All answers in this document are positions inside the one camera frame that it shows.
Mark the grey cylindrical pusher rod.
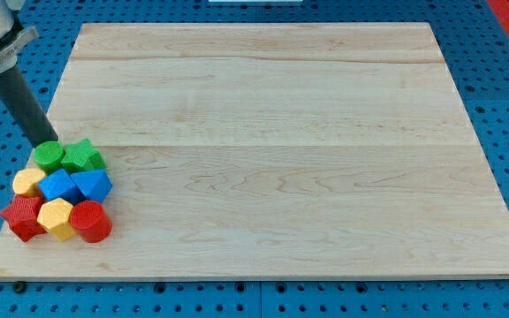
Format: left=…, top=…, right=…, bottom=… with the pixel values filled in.
left=0, top=65, right=58, bottom=148

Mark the red star block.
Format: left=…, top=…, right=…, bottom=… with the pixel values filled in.
left=0, top=195, right=47, bottom=242

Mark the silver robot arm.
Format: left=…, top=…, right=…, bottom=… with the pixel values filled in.
left=0, top=0, right=58, bottom=147

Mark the green star block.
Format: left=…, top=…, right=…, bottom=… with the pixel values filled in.
left=61, top=139, right=106, bottom=173

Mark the yellow hexagon block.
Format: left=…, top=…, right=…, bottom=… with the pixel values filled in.
left=37, top=198, right=77, bottom=242

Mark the green cylinder block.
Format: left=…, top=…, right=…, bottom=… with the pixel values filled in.
left=33, top=140, right=65, bottom=174

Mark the yellow rounded block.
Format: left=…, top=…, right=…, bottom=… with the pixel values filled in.
left=11, top=168, right=47, bottom=197

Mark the blue cube block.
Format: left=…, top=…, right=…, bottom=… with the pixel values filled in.
left=38, top=169, right=85, bottom=205

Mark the blue triangular prism block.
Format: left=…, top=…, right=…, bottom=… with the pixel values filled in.
left=71, top=170, right=113, bottom=203

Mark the red cylinder block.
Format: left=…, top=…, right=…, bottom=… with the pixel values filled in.
left=69, top=200, right=112, bottom=243

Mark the light wooden board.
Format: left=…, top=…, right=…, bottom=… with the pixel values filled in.
left=0, top=22, right=509, bottom=282

